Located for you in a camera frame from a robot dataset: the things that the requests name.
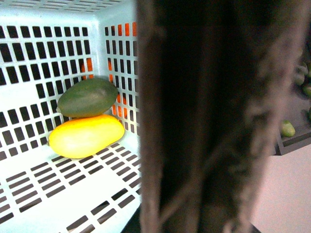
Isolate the yellow mango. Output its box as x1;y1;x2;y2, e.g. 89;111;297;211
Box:
48;115;125;159

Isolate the brown basket handle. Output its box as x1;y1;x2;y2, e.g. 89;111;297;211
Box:
136;0;311;233

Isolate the green avocado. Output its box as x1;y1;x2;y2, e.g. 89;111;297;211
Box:
56;78;118;118

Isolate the light blue plastic basket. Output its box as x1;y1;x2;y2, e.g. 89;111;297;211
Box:
0;0;141;233

